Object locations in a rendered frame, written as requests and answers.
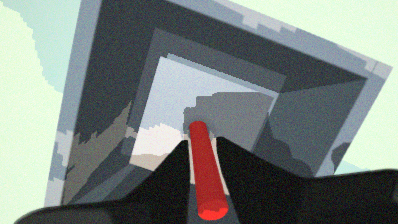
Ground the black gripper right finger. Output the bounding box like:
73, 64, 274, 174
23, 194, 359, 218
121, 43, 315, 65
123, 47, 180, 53
216, 136, 398, 224

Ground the red peg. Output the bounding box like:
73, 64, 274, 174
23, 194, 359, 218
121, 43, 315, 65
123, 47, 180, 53
189, 121, 229, 220

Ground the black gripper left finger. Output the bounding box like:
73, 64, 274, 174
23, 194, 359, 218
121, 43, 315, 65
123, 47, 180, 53
13, 140, 191, 224

